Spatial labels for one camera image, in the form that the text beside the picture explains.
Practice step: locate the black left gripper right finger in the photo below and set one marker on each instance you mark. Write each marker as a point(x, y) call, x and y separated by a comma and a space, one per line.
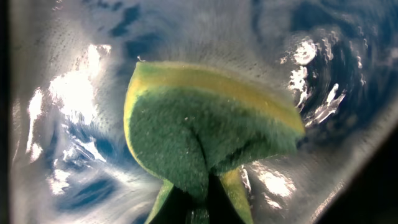
point(219, 205)

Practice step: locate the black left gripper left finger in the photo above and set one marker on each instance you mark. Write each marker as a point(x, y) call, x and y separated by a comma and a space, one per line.
point(172, 206)

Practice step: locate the green yellow sponge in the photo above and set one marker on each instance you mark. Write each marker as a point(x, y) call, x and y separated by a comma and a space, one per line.
point(183, 122)

